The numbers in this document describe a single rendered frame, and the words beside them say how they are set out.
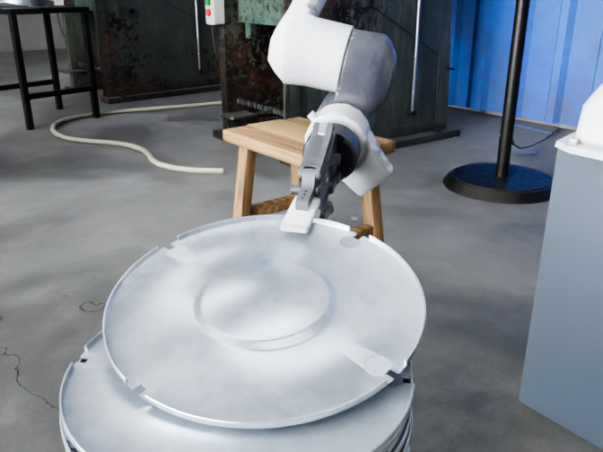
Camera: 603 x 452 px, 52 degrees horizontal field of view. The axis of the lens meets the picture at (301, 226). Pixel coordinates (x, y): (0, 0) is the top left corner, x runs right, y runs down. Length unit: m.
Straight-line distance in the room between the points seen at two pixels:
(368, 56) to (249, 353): 0.49
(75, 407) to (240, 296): 0.17
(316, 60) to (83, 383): 0.54
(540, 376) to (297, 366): 0.64
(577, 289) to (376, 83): 0.42
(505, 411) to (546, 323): 0.17
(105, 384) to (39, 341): 0.80
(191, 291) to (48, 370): 0.67
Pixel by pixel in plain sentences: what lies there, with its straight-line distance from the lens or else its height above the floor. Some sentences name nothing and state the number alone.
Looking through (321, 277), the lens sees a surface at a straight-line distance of 0.59.
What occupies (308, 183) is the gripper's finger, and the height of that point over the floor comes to 0.44.
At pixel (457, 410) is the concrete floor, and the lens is 1.09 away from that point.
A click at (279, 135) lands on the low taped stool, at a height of 0.33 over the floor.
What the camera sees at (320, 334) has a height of 0.37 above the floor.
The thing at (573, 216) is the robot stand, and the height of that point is 0.34.
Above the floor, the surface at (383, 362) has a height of 0.37.
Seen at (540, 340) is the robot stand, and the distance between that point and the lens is 1.06.
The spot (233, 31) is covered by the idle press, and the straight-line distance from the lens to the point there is 2.75.
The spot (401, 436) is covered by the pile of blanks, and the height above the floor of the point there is 0.32.
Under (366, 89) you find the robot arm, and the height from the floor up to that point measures 0.52.
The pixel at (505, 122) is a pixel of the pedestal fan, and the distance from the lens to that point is 2.18.
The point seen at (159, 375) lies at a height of 0.36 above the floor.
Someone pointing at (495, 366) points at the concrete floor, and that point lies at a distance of 1.22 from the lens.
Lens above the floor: 0.66
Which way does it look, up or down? 22 degrees down
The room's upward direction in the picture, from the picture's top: straight up
